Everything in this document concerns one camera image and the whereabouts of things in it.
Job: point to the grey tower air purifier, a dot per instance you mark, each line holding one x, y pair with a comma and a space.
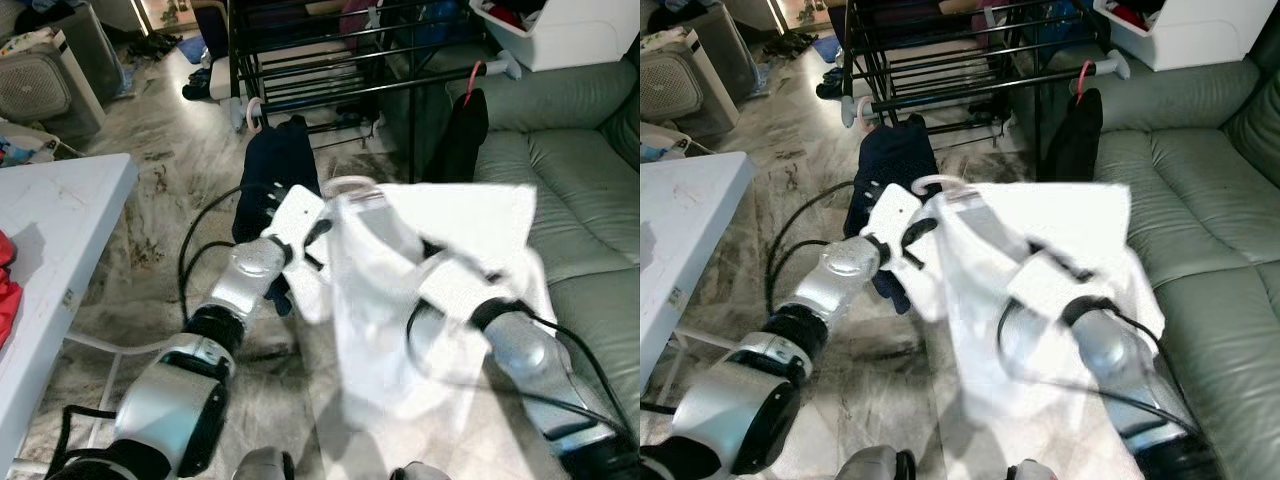
95, 45
730, 45

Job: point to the grey robot left leg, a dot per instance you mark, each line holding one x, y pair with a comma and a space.
262, 465
875, 465

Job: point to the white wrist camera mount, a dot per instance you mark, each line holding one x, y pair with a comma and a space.
295, 220
455, 288
1050, 285
895, 215

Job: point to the white storage box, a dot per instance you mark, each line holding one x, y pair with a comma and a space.
570, 35
1190, 35

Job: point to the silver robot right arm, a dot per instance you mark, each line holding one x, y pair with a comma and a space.
540, 360
1130, 360

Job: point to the black clothes drying rack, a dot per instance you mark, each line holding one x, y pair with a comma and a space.
940, 60
320, 60

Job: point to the dark green cloth pile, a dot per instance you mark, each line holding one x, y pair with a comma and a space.
790, 43
150, 45

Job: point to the white folding table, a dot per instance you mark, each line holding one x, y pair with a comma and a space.
690, 250
60, 260

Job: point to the white box air purifier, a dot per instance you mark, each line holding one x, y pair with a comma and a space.
675, 90
40, 90

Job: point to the grey green leather sofa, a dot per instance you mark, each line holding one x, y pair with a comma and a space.
1200, 180
580, 160

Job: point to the grey robot leg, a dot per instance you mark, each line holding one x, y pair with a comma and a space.
875, 465
1030, 472
420, 472
262, 465

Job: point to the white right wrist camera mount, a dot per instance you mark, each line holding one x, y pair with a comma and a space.
1050, 285
455, 288

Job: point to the black hanging garment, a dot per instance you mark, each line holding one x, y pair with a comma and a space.
1072, 140
460, 140

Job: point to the grey robot right leg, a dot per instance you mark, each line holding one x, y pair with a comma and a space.
420, 472
1030, 472

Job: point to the bright blue cloth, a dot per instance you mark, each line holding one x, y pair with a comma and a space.
192, 48
825, 47

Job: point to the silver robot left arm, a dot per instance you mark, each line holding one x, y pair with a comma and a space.
740, 400
180, 400

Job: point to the navy hanging garment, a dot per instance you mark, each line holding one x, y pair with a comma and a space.
280, 160
895, 150

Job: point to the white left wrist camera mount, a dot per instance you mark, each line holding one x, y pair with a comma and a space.
295, 220
895, 215

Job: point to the red garment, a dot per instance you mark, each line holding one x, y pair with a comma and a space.
8, 290

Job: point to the white shirt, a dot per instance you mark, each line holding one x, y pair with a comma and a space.
460, 220
1060, 215

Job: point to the black shoes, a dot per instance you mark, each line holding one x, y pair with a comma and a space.
830, 90
197, 92

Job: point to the red plastic hanger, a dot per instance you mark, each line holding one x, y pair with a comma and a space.
1085, 75
475, 75

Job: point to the pale pink plastic hanger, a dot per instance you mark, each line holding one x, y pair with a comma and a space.
866, 112
935, 181
345, 182
254, 112

